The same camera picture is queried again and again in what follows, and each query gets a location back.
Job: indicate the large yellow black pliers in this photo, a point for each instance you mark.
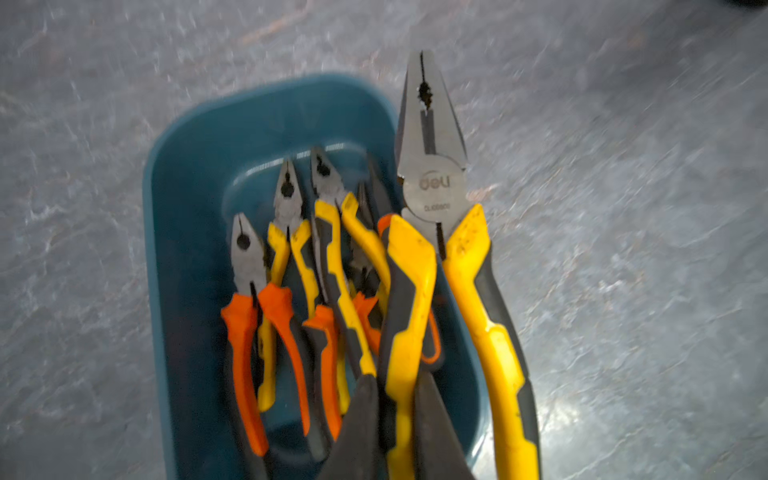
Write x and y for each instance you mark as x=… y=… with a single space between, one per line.
x=440 y=231

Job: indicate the orange black pliers in box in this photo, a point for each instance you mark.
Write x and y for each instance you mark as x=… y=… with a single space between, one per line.
x=360 y=288

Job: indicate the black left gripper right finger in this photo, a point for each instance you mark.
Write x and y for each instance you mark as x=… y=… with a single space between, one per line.
x=438 y=452

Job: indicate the yellow black pliers in box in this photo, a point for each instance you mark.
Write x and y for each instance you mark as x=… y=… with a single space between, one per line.
x=313 y=344

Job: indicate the orange black pliers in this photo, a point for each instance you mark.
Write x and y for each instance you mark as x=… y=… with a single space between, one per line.
x=360 y=288
x=255 y=297

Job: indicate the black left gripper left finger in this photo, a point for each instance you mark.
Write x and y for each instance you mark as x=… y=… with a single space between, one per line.
x=355 y=454

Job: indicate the teal plastic storage box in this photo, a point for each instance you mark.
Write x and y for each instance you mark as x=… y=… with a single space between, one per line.
x=219 y=159

